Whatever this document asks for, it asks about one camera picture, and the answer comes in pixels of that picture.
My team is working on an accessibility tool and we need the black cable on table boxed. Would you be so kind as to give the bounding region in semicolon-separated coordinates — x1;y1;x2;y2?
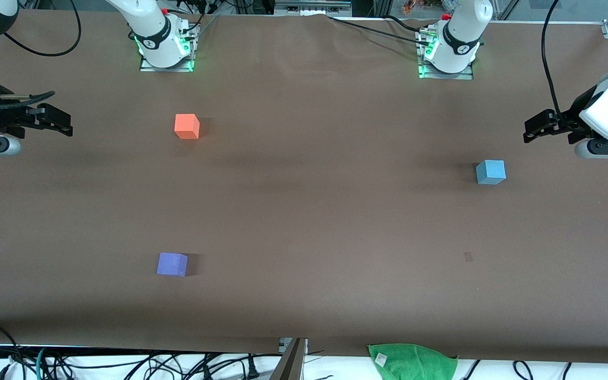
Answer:
328;15;434;48

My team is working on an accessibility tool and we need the blue foam block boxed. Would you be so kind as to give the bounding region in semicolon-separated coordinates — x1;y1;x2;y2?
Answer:
476;159;507;186

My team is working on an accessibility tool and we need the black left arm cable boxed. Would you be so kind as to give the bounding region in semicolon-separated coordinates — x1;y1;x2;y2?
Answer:
541;0;564;117

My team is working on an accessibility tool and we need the green microfibre cloth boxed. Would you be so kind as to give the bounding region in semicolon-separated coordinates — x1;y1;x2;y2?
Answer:
367;343;459;380

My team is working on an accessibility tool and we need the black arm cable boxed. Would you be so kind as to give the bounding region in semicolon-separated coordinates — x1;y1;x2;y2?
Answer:
541;0;564;117
0;0;82;109

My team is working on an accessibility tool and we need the purple foam block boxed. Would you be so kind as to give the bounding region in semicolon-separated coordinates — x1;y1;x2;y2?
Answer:
156;252;188;277

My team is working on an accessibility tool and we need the orange foam block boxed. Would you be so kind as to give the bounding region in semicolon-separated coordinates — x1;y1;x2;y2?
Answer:
174;113;201;140

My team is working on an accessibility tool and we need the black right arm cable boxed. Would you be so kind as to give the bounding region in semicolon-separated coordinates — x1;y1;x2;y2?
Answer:
0;0;82;109

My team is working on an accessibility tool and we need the brown table cover sheet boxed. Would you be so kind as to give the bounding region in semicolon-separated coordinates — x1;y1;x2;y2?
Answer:
0;9;608;365

